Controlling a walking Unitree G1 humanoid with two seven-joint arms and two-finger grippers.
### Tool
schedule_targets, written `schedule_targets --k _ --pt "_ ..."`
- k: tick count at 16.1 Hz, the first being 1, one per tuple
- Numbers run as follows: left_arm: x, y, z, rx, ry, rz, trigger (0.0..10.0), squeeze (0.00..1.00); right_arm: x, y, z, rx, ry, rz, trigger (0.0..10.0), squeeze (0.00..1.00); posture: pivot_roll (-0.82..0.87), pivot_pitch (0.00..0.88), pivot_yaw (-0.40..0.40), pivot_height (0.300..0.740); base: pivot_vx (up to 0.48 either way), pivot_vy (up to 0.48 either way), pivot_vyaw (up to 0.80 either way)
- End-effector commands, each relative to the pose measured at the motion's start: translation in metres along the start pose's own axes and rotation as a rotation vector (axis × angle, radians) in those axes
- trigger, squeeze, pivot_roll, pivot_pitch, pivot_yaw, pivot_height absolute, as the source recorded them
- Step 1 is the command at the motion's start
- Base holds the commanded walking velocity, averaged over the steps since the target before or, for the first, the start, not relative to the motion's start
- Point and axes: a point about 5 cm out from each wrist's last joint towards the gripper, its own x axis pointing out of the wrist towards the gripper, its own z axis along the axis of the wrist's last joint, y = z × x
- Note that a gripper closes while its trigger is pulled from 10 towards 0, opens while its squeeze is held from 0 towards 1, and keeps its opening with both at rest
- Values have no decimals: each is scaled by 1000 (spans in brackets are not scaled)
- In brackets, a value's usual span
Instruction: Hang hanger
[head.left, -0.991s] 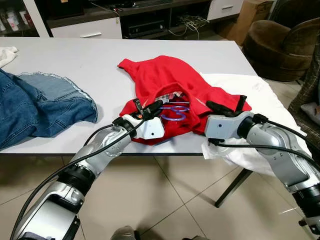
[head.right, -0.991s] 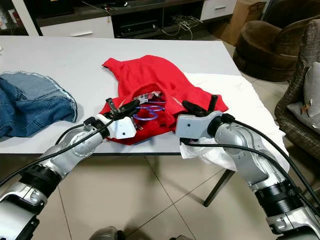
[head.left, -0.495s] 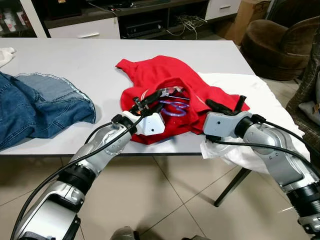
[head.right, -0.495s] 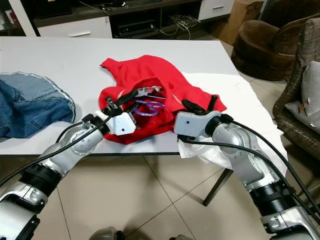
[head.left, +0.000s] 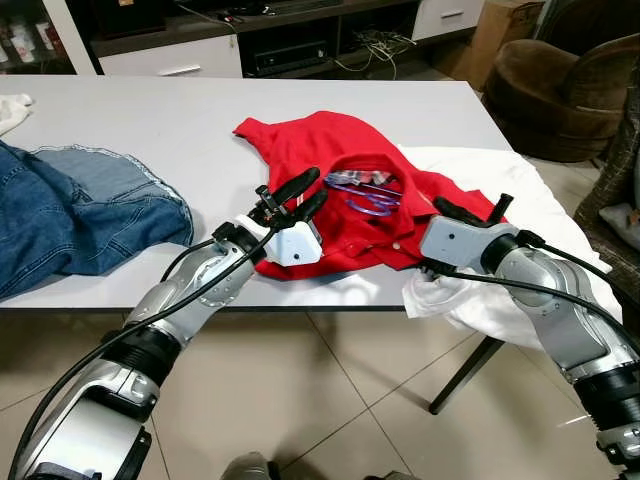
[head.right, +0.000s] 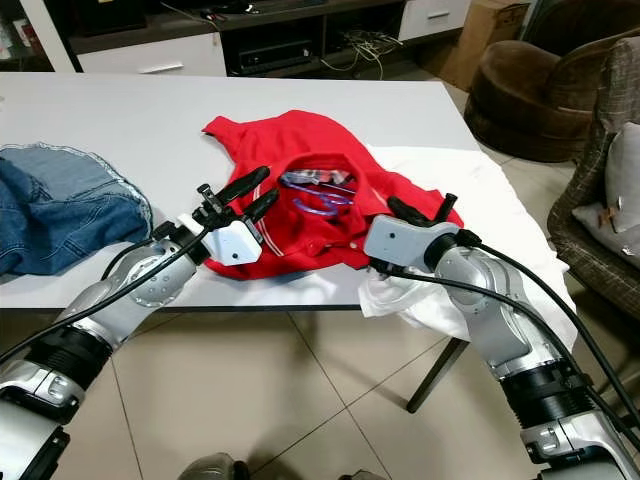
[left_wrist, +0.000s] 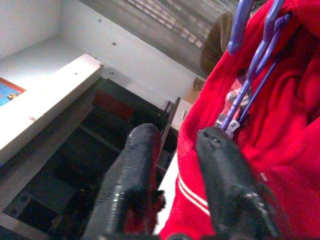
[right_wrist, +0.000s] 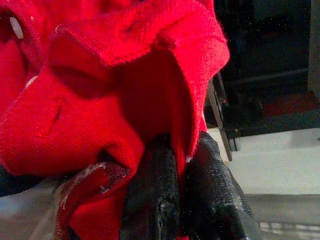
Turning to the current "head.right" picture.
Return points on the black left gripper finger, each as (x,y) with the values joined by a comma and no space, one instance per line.
(260,205)
(243,185)

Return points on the red polo shirt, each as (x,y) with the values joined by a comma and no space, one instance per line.
(290,135)

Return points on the blue denim jeans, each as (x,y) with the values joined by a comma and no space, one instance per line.
(70,220)

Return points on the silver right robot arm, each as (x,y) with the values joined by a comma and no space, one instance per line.
(510,330)

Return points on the white cotton shirt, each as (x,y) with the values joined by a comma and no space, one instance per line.
(500,200)

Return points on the black media player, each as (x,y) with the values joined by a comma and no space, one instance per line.
(275,56)

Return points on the brown armchair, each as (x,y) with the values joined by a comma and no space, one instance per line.
(540,100)

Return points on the black table leg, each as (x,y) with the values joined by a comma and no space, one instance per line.
(438,375)

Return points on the tall brown cardboard box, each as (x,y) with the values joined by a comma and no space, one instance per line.
(485,40)

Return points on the light grey cushion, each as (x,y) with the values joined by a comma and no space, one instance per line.
(622,190)

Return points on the black tv cabinet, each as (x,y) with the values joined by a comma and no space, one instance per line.
(310,12)

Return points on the small white drawer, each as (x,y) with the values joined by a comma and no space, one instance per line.
(435,17)

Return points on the grey wicker chair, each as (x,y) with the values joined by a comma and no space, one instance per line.
(615,90)

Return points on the white glass door cabinet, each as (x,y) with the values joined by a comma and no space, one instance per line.
(57,35)

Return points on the grey left robot foot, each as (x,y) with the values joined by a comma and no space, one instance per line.
(205,468)

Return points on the grey robot foot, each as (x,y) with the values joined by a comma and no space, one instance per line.
(205,468)
(360,476)

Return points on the grey right robot foot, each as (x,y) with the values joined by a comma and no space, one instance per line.
(360,476)

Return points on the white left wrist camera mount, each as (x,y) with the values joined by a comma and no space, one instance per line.
(238,243)

